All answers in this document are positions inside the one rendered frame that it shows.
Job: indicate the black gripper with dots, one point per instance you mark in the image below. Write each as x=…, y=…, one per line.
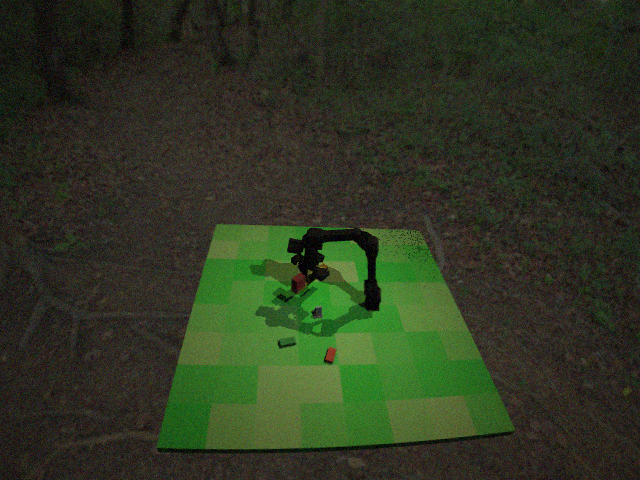
x=307, y=263

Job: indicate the small red block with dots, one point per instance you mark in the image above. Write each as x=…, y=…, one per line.
x=330, y=355

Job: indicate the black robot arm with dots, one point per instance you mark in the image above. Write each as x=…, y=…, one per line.
x=313, y=241

